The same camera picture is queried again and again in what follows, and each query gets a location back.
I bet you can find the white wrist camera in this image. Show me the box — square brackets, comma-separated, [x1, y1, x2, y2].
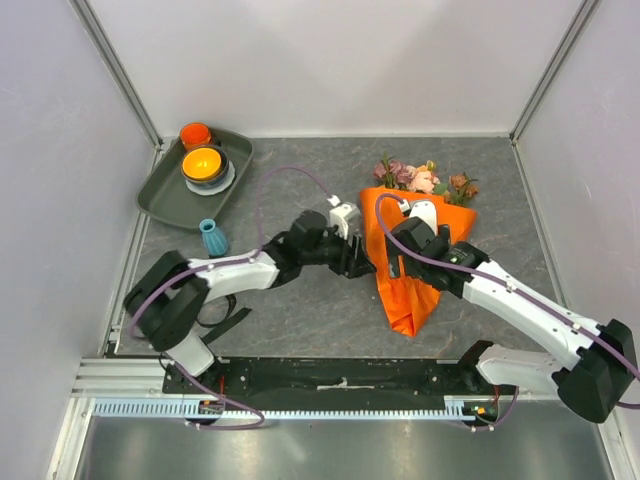
[327, 195, 361, 240]
[398, 199, 438, 234]

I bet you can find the orange plastic cup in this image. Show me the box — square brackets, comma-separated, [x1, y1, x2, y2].
[179, 122, 212, 151]

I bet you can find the black ribbon with gold text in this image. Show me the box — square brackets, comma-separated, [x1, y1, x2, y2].
[196, 295, 252, 345]

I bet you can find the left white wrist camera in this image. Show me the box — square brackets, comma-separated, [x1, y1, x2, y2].
[327, 195, 361, 240]

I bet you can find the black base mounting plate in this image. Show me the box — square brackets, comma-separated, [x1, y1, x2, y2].
[162, 357, 513, 399]

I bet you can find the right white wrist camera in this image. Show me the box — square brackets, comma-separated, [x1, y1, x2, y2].
[398, 199, 438, 234]

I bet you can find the orange flower bouquet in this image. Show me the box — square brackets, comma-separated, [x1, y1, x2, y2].
[360, 154, 478, 337]

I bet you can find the grey green plastic tray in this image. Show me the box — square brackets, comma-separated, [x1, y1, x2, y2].
[137, 127, 254, 232]

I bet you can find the left aluminium frame post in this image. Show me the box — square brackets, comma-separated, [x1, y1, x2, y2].
[69, 0, 163, 150]

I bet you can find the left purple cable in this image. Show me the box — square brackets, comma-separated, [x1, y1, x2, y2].
[128, 166, 339, 432]

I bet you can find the dark grey bowl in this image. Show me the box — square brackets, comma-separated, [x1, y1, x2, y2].
[182, 147, 229, 186]

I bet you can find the white plate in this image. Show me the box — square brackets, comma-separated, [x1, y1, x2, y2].
[185, 162, 235, 196]

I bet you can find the right aluminium frame post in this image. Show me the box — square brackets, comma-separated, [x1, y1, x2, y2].
[509, 0, 601, 146]

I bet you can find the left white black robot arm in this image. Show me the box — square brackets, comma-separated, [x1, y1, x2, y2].
[123, 203, 376, 393]

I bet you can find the aluminium frame post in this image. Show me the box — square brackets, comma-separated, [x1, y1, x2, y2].
[509, 0, 601, 146]
[69, 0, 163, 150]

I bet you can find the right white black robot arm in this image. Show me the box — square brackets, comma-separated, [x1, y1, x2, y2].
[384, 217, 639, 424]

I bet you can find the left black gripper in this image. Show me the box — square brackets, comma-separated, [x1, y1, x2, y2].
[300, 223, 376, 279]

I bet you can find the blue ribbed vase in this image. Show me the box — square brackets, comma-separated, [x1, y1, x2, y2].
[199, 218, 229, 258]

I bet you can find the grey slotted cable duct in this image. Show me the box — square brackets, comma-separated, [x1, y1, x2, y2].
[93, 398, 496, 421]

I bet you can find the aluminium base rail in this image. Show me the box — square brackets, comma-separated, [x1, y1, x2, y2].
[72, 357, 165, 398]

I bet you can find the orange bowl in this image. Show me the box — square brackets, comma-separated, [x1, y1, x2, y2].
[181, 147, 223, 182]

